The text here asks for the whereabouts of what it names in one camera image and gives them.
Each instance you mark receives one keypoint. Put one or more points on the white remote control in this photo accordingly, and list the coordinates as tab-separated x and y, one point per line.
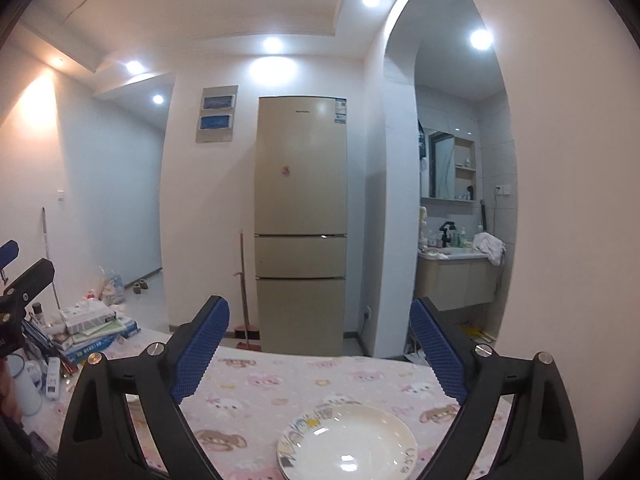
53	380

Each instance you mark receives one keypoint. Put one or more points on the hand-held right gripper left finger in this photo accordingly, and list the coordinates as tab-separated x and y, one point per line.
200	350

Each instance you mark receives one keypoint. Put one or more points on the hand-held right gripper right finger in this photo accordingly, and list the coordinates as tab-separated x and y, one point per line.
440	350

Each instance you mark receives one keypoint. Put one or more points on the black faucet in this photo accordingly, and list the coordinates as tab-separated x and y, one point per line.
446	234

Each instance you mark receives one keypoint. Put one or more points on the white mug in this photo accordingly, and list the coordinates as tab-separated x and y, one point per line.
25	385

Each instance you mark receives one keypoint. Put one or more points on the beige vanity cabinet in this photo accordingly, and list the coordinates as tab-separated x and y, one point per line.
455	282

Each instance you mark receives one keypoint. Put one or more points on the pink cartoon print tablecloth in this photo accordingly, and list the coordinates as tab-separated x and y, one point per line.
260	385

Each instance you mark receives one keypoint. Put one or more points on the cream plate with cartoon rim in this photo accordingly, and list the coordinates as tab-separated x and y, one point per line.
350	440

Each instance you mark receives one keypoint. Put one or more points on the stack of books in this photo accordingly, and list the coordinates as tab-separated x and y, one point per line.
95	342

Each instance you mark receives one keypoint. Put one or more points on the mirror wall cabinet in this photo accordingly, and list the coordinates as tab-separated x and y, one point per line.
447	165

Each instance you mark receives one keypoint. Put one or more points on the red dustpan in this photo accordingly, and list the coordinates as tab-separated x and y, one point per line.
248	334

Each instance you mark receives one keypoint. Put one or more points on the grey electrical panel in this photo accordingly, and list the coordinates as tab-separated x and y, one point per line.
216	115

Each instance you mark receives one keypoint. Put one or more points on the white towel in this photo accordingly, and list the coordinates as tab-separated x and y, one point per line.
490	247

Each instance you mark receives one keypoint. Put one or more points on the beige refrigerator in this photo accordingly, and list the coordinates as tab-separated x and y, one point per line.
300	210

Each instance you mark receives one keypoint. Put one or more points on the pink fridge sticker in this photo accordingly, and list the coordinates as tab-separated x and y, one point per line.
286	171

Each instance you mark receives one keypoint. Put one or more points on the red broom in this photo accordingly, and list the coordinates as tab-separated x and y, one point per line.
243	280

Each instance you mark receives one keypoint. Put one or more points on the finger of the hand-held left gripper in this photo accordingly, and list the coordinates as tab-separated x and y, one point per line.
32	276
9	251

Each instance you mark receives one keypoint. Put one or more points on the plastic bag of snacks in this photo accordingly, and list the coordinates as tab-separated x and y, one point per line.
112	287

